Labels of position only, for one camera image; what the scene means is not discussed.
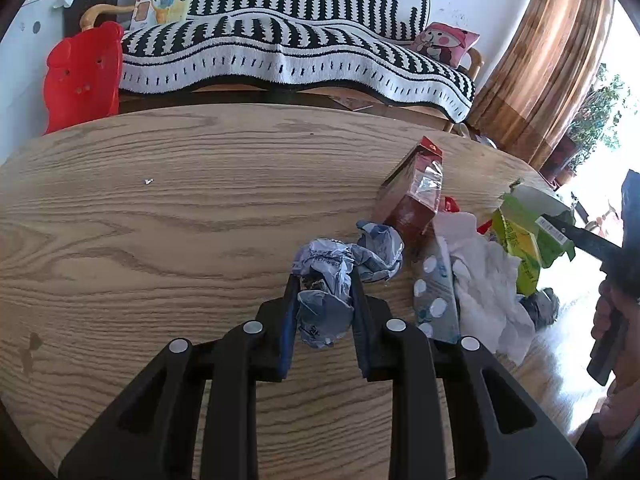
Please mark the black white striped sofa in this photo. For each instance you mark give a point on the black white striped sofa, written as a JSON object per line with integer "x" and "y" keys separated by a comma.
{"x": 300, "y": 45}

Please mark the pink cartoon cushion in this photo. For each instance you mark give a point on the pink cartoon cushion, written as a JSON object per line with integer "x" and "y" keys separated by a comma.
{"x": 445, "y": 42}

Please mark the green carton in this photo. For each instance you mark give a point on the green carton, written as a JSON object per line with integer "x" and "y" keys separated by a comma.
{"x": 520, "y": 210}

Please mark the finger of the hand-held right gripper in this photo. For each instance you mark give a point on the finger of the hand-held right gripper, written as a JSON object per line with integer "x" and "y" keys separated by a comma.
{"x": 582, "y": 240}

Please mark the red carton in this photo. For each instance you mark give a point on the red carton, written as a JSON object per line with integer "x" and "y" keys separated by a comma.
{"x": 412, "y": 210}

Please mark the white cabinet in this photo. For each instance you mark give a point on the white cabinet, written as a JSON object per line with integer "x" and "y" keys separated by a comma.
{"x": 25, "y": 30}

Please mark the person's right hand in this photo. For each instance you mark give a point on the person's right hand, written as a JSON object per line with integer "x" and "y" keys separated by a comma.
{"x": 605, "y": 312}

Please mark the green potted plant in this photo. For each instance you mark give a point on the green potted plant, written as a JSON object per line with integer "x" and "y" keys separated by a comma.
{"x": 597, "y": 110}

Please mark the white tissue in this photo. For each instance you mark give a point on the white tissue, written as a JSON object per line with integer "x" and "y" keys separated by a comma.
{"x": 490, "y": 285}

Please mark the silver blister pack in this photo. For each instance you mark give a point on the silver blister pack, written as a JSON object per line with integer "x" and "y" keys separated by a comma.
{"x": 435, "y": 280}

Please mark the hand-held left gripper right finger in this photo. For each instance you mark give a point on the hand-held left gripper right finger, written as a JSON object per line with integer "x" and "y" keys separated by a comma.
{"x": 362, "y": 355}

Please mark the wooden sofa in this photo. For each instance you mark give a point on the wooden sofa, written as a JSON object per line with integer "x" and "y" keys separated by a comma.
{"x": 100, "y": 11}

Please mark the brown curtain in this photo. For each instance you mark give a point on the brown curtain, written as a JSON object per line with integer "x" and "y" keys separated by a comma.
{"x": 540, "y": 70}

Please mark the colourful picture book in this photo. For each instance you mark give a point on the colourful picture book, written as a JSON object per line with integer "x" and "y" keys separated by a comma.
{"x": 162, "y": 5}

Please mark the red plastic chair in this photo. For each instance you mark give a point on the red plastic chair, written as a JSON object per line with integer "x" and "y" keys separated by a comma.
{"x": 80, "y": 80}

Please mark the dark red plant pot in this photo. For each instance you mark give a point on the dark red plant pot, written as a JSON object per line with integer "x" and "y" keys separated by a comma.
{"x": 562, "y": 157}

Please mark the yellow green snack wrapper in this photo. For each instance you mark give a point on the yellow green snack wrapper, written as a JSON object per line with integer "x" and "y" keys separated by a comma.
{"x": 522, "y": 255}

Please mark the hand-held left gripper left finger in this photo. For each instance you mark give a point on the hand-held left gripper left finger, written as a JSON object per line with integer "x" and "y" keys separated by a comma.
{"x": 286, "y": 345}

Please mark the small red wrapper piece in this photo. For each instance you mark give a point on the small red wrapper piece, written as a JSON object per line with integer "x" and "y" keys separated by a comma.
{"x": 452, "y": 205}

